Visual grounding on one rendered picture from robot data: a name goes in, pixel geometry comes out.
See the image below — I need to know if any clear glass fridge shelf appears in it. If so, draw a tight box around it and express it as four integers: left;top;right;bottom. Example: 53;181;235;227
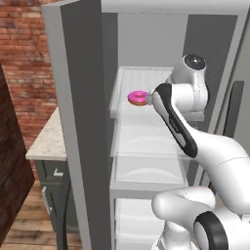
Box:
108;65;206;123
109;115;193;161

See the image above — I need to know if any clear fridge drawer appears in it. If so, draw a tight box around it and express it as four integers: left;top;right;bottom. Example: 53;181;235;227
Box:
110;156;190;191
113;197;168;250

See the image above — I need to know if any grey fridge door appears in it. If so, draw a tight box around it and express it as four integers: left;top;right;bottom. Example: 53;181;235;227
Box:
42;0;114;250
198;6;250;188

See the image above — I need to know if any grey fridge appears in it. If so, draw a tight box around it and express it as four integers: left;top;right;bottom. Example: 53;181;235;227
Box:
100;0;250;250

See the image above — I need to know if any dark green counter cabinet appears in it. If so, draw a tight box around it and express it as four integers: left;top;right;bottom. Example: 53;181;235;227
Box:
33;159;80;233

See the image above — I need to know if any pink frosted donut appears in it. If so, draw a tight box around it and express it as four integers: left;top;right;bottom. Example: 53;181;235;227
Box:
127;90;149;106

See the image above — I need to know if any dark brown wooden cabinet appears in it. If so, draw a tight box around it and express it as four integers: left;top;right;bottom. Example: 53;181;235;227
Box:
0;63;36;247

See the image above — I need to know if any dark fridge door handle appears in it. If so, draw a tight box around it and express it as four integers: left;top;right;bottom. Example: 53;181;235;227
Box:
56;175;71;250
222;80;245;139

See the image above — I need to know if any silver cabinet door handle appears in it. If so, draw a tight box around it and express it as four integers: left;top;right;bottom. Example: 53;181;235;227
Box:
41;186;54;216

